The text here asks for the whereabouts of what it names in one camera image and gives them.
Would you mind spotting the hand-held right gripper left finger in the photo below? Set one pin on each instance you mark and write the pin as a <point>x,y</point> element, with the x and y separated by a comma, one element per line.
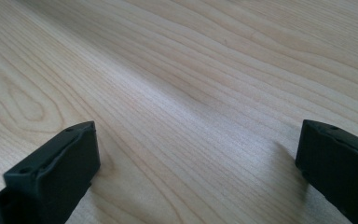
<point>56,174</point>

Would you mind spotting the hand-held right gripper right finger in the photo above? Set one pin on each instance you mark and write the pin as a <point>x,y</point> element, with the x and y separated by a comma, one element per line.
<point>338,165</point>

